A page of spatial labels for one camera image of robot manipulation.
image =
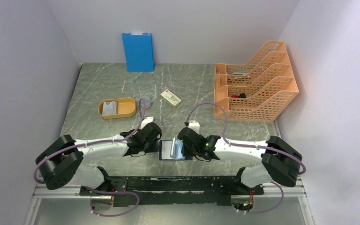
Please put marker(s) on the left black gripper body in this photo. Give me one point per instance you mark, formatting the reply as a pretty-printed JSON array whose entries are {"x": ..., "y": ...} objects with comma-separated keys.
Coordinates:
[{"x": 150, "y": 146}]

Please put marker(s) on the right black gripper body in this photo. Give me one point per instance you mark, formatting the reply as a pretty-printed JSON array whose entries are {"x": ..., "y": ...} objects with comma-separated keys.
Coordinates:
[{"x": 189, "y": 152}]

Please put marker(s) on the blue leather card holder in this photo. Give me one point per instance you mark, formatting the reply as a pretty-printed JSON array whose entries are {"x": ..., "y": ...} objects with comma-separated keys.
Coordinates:
[{"x": 172, "y": 150}]

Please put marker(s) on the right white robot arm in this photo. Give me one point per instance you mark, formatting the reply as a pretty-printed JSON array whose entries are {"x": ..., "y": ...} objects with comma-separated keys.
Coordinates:
[{"x": 274, "y": 159}]

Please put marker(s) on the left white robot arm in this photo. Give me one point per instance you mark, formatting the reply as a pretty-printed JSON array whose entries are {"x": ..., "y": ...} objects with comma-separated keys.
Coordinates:
[{"x": 65, "y": 161}]

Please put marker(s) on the stack of grey VIP cards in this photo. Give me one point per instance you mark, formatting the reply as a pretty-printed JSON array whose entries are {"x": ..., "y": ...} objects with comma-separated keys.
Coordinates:
[{"x": 109, "y": 108}]

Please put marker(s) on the small clear plastic cup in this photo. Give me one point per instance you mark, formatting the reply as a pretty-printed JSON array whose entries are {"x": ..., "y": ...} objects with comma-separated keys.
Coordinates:
[{"x": 145, "y": 102}]

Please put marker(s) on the orange oval tray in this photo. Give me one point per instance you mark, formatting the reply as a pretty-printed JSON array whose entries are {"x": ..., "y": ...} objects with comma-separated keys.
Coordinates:
[{"x": 126, "y": 107}]

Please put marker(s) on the small green white box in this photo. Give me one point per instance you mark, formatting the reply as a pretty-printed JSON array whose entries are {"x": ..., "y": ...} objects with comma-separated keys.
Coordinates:
[{"x": 171, "y": 98}]

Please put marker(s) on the red black item in organizer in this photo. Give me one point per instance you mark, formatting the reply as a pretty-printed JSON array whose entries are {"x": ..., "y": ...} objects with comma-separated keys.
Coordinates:
[{"x": 242, "y": 95}]

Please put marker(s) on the orange mesh file organizer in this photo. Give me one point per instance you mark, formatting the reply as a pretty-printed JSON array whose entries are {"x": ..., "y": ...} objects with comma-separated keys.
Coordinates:
[{"x": 267, "y": 79}]

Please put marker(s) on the blue rectangular box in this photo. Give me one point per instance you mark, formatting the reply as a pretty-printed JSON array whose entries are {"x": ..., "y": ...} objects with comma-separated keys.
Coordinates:
[{"x": 138, "y": 49}]

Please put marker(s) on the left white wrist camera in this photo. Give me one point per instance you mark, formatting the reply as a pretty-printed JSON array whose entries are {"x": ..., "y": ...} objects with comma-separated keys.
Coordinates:
[{"x": 146, "y": 121}]

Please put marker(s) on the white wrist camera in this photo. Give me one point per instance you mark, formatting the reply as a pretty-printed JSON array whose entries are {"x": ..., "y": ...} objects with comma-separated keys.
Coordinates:
[
  {"x": 194, "y": 125},
  {"x": 146, "y": 121}
]

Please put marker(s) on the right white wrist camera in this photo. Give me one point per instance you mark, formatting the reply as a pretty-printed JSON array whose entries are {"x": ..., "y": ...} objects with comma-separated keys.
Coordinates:
[{"x": 194, "y": 125}]

